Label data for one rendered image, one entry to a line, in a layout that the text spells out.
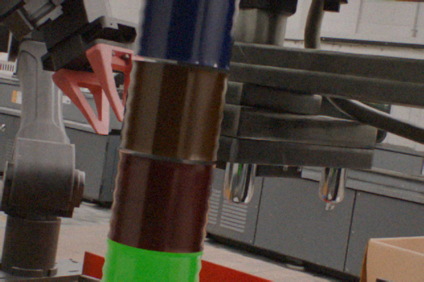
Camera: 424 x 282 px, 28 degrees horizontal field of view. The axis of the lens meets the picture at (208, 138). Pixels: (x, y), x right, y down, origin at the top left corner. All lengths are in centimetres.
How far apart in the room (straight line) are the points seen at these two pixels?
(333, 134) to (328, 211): 533
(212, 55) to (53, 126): 72
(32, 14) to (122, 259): 56
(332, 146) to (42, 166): 43
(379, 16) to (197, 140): 791
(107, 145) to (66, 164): 652
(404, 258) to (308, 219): 310
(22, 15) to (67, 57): 7
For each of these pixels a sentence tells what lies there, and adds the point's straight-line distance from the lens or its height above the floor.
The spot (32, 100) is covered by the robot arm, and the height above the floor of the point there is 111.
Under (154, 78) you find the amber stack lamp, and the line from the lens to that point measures 31.
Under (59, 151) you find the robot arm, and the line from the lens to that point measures 99.
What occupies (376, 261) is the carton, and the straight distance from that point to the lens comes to 304.
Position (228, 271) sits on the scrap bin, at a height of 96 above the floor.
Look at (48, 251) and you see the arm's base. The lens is 101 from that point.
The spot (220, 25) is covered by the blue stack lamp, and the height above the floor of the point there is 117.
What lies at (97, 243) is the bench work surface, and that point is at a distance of 130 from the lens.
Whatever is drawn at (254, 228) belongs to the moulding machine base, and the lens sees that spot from 634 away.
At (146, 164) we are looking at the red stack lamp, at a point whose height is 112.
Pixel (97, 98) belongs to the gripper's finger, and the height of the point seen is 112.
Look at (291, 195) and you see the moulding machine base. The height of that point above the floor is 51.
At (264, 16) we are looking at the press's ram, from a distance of 60.
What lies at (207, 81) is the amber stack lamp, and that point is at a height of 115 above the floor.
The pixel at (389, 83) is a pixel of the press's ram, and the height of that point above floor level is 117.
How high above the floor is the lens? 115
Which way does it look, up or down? 3 degrees down
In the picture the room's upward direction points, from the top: 8 degrees clockwise
